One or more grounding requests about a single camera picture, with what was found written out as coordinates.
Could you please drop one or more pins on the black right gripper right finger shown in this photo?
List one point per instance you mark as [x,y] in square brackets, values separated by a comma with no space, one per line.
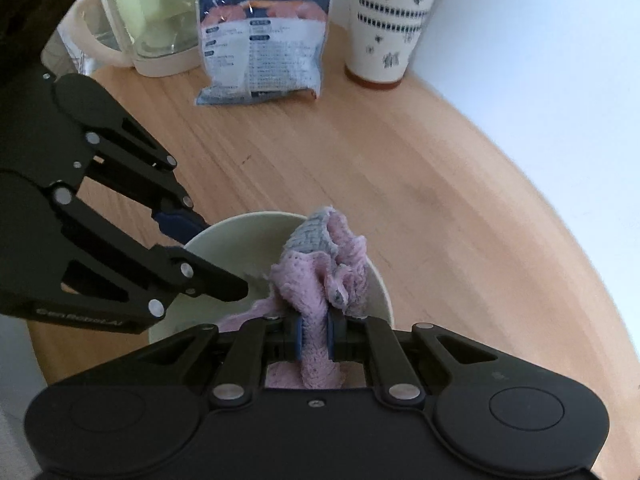
[371,342]

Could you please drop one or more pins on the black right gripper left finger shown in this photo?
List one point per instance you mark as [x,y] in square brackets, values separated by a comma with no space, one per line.
[258,343]

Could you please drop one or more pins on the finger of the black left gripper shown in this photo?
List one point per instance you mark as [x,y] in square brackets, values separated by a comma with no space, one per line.
[125,157]
[137,282]

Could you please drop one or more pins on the pink grey cleaning cloth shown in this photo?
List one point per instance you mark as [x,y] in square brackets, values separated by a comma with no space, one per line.
[323,266]

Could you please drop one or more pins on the pale green ceramic bowl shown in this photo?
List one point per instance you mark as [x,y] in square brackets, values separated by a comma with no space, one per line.
[248,245]

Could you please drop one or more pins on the blue white plastic snack bag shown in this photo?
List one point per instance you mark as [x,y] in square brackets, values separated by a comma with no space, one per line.
[255,51]

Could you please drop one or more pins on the white patterned paper cup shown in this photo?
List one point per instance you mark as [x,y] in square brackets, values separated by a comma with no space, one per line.
[382,37]

